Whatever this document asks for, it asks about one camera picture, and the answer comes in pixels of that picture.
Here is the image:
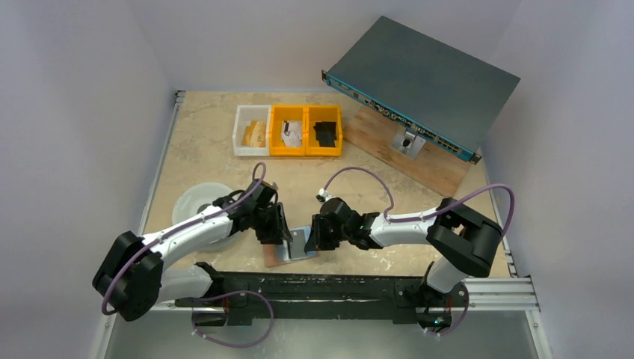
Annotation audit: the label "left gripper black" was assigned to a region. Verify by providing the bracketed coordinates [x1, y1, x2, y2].
[250, 202, 292, 245]

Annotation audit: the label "brown leather card holder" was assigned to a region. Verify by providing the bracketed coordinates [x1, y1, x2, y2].
[263, 226, 318, 268]

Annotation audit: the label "dark grey card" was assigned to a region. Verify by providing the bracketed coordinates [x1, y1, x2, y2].
[288, 226, 310, 260]

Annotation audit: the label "silver white card with portrait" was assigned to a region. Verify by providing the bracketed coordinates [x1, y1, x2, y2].
[280, 121, 303, 148]

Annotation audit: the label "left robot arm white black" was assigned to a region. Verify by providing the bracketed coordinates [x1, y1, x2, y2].
[92, 180, 292, 322]

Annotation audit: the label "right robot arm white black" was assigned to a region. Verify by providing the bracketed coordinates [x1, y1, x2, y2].
[304, 197, 502, 304]

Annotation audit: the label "gold cards in white bin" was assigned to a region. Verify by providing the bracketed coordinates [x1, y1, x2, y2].
[241, 120, 268, 148]

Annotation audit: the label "black card in yellow bin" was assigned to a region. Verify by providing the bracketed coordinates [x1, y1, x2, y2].
[313, 121, 337, 148]

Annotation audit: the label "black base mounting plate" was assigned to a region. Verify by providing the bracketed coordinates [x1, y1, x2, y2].
[175, 271, 470, 330]

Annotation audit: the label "white tape roll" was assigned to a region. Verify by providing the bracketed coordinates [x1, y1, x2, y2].
[171, 182, 233, 225]

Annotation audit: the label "plywood board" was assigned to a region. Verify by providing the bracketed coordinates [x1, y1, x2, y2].
[343, 108, 472, 197]

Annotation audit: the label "middle yellow plastic bin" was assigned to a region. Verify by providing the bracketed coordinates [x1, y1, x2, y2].
[269, 105, 307, 157]

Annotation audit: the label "yellow plastic bin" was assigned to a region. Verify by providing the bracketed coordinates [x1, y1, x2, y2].
[269, 105, 307, 157]
[306, 105, 343, 157]

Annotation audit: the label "right yellow plastic bin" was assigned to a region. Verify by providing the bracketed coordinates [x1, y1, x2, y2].
[306, 105, 343, 157]

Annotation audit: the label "white plastic bin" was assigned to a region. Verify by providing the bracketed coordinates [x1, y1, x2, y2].
[232, 105, 272, 157]

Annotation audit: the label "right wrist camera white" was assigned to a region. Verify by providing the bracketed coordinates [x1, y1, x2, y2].
[316, 188, 336, 203]

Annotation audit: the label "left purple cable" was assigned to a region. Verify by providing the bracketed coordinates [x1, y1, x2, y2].
[101, 162, 268, 316]

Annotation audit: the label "metal mounting bracket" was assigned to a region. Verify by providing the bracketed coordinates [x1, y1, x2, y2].
[390, 130, 427, 159]

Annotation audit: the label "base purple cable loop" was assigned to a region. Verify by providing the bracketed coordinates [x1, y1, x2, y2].
[191, 291, 275, 350]

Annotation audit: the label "blue grey network switch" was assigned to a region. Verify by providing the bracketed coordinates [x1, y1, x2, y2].
[321, 16, 520, 164]

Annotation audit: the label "aluminium frame rail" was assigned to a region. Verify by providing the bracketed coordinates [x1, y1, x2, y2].
[465, 277, 540, 311]

